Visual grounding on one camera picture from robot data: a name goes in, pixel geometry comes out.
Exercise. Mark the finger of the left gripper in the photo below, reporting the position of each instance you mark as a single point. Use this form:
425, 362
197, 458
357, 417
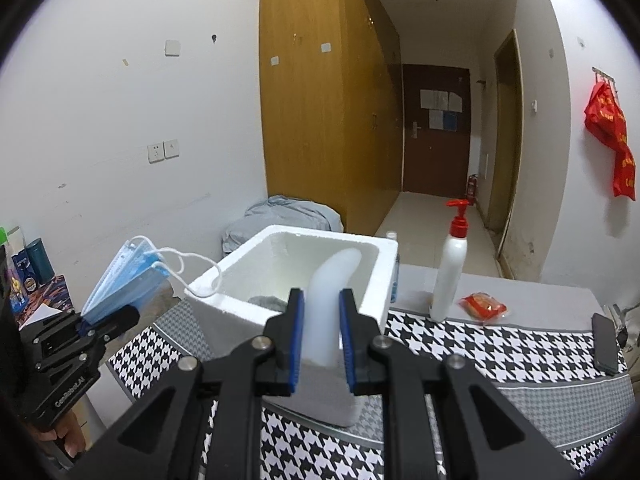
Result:
91, 329
119, 322

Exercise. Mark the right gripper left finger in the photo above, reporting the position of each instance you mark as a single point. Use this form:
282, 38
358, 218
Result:
203, 419

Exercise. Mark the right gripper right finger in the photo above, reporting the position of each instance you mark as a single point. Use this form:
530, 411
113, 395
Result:
441, 418

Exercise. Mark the blue surgical face masks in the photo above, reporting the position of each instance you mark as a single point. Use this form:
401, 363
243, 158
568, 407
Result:
133, 276

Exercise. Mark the grey sock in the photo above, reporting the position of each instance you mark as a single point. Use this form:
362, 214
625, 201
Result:
269, 302

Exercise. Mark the white foam tube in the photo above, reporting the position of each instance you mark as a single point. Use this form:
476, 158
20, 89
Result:
321, 332

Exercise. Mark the person left hand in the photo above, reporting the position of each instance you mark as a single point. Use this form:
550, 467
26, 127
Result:
67, 430

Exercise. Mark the white styrofoam box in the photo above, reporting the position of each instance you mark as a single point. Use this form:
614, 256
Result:
299, 272

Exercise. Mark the red snack packet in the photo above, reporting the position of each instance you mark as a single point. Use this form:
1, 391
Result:
483, 307

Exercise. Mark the houndstooth table runner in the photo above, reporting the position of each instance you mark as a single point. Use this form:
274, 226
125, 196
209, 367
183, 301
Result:
441, 418

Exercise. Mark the white red pump bottle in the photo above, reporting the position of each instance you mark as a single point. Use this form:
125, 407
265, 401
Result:
451, 262

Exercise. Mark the black smartphone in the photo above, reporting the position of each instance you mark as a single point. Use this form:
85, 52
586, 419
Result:
605, 347

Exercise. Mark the grey blue crumpled cloth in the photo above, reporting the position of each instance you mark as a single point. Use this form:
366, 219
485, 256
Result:
280, 210

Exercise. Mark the red fire extinguisher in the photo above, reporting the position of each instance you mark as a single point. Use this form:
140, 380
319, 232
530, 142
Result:
471, 189

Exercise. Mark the dark brown entrance door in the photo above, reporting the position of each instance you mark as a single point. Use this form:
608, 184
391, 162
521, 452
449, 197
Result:
437, 113

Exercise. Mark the red hanging bags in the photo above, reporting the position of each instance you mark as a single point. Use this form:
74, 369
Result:
605, 120

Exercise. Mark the wooden wardrobe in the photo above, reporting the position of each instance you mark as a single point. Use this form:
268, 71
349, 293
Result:
330, 91

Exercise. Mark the white wall switches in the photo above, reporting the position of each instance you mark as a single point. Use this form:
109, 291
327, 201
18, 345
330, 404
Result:
158, 152

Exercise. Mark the wall hook rack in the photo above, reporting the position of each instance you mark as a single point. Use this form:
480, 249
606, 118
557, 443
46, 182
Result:
601, 75

